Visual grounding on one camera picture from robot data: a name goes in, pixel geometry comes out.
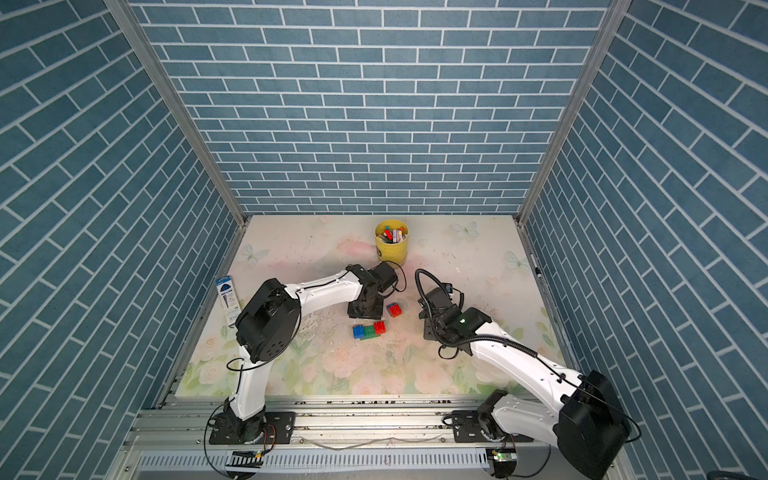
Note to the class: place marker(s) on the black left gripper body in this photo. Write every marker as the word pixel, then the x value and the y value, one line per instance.
pixel 371 310

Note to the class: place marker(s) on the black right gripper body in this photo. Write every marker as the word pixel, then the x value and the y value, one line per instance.
pixel 431 330

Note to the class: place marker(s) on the red lego brick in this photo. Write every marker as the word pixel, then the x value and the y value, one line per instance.
pixel 380 327
pixel 394 310

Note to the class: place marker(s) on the green lego plate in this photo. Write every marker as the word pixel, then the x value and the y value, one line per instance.
pixel 369 332

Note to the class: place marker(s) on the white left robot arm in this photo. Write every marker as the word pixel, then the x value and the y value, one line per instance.
pixel 269 323

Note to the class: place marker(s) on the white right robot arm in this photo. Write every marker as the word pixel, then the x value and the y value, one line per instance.
pixel 579 414

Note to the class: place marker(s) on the markers in cup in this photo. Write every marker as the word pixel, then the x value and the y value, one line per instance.
pixel 392 235

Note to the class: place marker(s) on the yellow cup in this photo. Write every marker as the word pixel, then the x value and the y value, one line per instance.
pixel 391 252

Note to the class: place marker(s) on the white blue pen box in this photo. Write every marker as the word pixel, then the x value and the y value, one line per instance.
pixel 228 299

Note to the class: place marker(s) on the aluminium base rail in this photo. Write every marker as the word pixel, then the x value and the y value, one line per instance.
pixel 505 436

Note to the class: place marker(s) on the aluminium corner post right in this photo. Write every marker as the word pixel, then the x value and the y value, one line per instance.
pixel 605 35

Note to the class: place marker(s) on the aluminium corner post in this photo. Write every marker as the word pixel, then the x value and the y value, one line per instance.
pixel 605 35
pixel 128 23

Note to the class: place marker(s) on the aluminium corner post left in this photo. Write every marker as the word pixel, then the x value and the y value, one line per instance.
pixel 128 23

